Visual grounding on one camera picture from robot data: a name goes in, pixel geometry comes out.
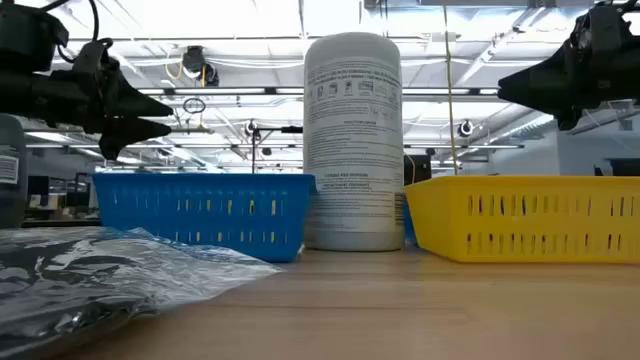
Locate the blue slotted plastic basket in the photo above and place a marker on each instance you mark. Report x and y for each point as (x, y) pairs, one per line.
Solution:
(409, 225)
(200, 182)

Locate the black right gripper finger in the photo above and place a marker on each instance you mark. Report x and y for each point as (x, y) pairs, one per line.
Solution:
(542, 82)
(569, 116)

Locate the black monitor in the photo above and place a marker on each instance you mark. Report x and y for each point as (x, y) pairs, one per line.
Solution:
(417, 170)

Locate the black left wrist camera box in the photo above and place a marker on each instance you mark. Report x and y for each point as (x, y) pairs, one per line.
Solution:
(30, 35)

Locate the dark bottle with white label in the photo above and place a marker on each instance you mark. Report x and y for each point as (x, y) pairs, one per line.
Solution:
(12, 200)

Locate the silver ventilation duct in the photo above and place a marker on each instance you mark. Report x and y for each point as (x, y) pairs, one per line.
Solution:
(530, 127)

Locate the white wipes canister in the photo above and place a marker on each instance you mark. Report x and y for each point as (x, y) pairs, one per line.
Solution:
(352, 150)

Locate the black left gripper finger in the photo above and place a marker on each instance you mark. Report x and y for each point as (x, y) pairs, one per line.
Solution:
(130, 102)
(125, 135)

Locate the black boom stand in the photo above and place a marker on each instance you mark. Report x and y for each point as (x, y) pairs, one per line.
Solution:
(292, 129)

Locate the clear bag of black discs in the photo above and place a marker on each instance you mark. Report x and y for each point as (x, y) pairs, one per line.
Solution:
(125, 280)

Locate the office desks with monitors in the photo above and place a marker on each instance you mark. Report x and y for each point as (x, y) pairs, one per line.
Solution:
(60, 197)

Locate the round ceiling camera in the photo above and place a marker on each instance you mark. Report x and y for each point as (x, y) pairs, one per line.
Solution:
(250, 128)
(465, 128)

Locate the black table frame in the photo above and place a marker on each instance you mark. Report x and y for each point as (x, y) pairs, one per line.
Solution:
(60, 223)

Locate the dark wall screen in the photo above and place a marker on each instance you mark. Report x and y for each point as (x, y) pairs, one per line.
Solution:
(620, 166)

